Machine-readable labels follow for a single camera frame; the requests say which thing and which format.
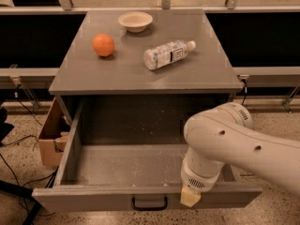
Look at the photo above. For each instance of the metal railing frame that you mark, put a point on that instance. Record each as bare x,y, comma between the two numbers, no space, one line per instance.
257,77

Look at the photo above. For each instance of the black tripod stand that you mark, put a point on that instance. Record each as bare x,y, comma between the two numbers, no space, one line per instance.
31,205

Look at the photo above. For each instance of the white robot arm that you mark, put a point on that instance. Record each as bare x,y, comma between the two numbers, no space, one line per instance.
224,135

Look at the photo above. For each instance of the grey drawer cabinet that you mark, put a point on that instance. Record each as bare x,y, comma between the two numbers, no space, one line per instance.
205,71

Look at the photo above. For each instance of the clear plastic water bottle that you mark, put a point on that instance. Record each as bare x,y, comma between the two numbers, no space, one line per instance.
167,54

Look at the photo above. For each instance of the grey top drawer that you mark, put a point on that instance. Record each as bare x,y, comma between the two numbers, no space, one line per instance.
124,152

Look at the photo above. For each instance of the orange fruit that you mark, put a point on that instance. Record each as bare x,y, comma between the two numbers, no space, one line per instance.
103,45

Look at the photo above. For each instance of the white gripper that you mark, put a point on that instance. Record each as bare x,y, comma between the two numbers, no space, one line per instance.
194,178

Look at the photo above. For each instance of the cardboard box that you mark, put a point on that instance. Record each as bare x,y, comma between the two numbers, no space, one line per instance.
53,136

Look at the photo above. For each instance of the white paper bowl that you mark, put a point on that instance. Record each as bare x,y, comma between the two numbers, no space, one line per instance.
135,22

